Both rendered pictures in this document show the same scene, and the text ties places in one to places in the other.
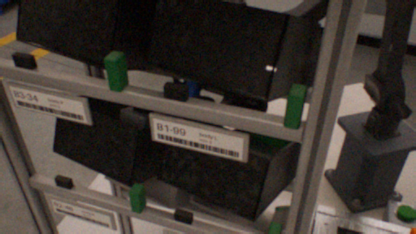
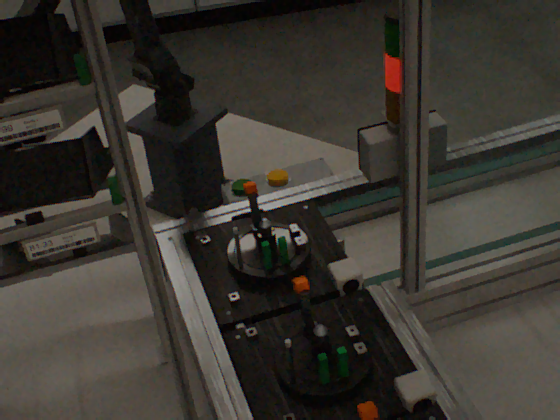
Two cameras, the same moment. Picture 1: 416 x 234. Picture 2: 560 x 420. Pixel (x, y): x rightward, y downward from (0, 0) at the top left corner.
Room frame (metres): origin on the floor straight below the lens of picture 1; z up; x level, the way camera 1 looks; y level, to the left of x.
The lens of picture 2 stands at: (-0.52, 0.22, 1.89)
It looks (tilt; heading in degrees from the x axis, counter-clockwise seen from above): 38 degrees down; 327
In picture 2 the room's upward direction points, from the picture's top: 7 degrees counter-clockwise
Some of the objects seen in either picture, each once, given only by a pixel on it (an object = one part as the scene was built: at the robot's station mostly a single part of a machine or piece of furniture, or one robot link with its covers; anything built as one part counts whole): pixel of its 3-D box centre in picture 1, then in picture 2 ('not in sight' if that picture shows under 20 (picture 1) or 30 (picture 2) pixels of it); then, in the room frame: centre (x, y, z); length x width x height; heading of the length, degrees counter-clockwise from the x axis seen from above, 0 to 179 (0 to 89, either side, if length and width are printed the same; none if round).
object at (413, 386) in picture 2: not in sight; (321, 345); (0.12, -0.26, 1.01); 0.24 x 0.24 x 0.13; 70
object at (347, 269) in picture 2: not in sight; (345, 277); (0.24, -0.40, 0.97); 0.05 x 0.05 x 0.04; 70
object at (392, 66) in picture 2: not in sight; (403, 67); (0.19, -0.48, 1.33); 0.05 x 0.05 x 0.05
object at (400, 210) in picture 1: (406, 214); (242, 188); (0.56, -0.43, 0.96); 0.04 x 0.04 x 0.02
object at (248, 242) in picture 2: not in sight; (268, 252); (0.36, -0.34, 0.98); 0.14 x 0.14 x 0.02
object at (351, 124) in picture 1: (370, 160); (184, 157); (0.73, -0.41, 0.96); 0.15 x 0.15 x 0.20; 17
